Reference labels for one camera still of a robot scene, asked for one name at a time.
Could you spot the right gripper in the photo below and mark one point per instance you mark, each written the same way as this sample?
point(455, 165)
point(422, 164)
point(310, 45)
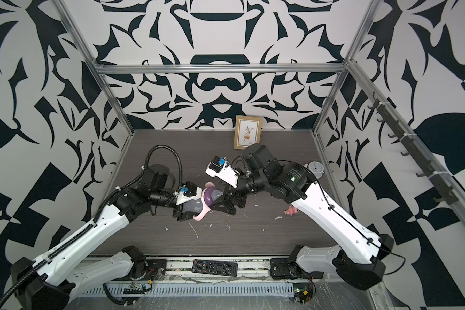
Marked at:
point(227, 203)

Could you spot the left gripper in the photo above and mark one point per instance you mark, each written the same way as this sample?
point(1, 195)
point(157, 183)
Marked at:
point(185, 215)

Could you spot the clear baby bottle body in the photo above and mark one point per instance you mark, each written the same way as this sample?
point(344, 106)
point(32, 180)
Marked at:
point(196, 209)

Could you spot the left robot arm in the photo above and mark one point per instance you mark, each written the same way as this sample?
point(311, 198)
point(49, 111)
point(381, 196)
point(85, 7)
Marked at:
point(52, 280)

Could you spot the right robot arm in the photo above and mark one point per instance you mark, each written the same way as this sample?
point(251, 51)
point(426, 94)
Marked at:
point(357, 258)

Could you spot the black remote control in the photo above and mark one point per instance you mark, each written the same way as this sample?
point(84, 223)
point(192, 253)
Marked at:
point(213, 267)

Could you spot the small pink toy piece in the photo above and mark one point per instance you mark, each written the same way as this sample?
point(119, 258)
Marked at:
point(291, 210)

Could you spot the white alarm clock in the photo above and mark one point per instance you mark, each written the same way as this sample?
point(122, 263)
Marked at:
point(316, 168)

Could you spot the green circuit board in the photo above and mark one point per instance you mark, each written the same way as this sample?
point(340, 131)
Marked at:
point(303, 294)

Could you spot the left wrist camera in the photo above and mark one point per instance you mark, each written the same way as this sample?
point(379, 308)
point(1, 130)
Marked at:
point(188, 193)

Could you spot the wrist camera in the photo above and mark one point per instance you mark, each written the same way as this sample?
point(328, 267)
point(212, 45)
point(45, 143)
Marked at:
point(188, 193)
point(220, 168)

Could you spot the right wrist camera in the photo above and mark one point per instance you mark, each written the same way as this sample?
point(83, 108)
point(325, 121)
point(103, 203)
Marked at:
point(220, 168)

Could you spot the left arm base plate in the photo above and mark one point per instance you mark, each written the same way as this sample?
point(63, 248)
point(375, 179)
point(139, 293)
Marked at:
point(153, 269)

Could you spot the wooden picture frame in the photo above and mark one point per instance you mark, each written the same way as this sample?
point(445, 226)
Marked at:
point(247, 131)

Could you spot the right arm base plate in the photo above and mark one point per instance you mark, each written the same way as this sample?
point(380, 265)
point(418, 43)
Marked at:
point(285, 269)

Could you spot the white slotted cable duct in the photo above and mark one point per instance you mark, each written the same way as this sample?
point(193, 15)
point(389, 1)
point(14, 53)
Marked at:
point(256, 289)

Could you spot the wall hook rack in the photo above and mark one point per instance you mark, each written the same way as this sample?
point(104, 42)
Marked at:
point(415, 148)

